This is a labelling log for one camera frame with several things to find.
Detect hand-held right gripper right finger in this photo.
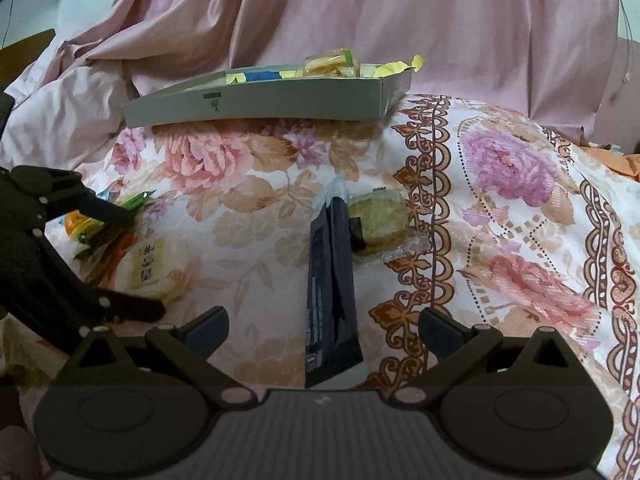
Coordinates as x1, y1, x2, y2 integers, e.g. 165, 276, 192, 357
392, 306, 583, 407

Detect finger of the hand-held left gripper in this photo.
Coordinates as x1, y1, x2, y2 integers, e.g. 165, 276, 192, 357
10, 165, 137, 234
60, 284, 167, 337

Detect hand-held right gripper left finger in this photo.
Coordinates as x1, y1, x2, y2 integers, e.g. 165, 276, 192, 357
65, 305, 258, 407

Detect dark green snack wrapper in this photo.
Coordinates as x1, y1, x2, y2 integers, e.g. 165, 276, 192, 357
72, 227, 138, 262

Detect green candy wrapper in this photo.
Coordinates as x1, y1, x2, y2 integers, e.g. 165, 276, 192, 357
116, 189, 158, 212

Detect long black snack packet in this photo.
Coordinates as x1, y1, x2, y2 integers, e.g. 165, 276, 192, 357
305, 172, 365, 390

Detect yellow clear snack packets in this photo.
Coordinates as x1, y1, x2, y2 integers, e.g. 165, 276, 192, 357
346, 187, 431, 266

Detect grey cardboard box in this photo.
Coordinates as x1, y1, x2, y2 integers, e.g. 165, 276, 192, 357
122, 57, 413, 128

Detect round cream pastry packet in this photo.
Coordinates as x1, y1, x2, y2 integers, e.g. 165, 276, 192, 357
115, 239, 188, 306

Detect orange snack wrapper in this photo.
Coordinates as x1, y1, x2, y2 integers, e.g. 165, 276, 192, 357
80, 242, 138, 283

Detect floral bed sheet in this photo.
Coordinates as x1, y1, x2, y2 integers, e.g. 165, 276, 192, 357
0, 92, 640, 480

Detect wooden headboard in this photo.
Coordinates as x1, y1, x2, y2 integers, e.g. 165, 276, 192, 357
0, 28, 56, 66

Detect colourful snack packet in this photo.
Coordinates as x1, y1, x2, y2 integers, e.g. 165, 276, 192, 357
224, 53, 426, 84

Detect orange cloth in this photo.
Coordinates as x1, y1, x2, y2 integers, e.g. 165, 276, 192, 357
582, 142, 640, 183

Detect clear packet of cookies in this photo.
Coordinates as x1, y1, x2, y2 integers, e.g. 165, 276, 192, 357
297, 47, 363, 79

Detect pink quilt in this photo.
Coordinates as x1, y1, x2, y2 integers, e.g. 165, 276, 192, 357
0, 0, 640, 171

